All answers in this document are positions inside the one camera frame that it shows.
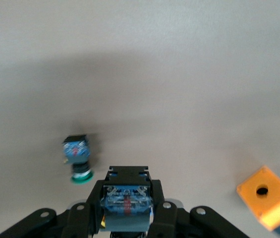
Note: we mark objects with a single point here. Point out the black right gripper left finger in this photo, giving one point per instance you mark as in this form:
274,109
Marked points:
80,218

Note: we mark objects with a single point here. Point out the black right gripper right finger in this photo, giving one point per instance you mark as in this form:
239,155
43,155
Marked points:
169,218

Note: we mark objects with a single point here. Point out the red push button switch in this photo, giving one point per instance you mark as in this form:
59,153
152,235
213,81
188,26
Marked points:
127,198

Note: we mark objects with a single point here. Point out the green push button switch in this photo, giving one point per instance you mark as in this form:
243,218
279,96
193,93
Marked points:
76,151

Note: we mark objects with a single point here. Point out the orange button enclosure box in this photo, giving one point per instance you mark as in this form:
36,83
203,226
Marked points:
266,198

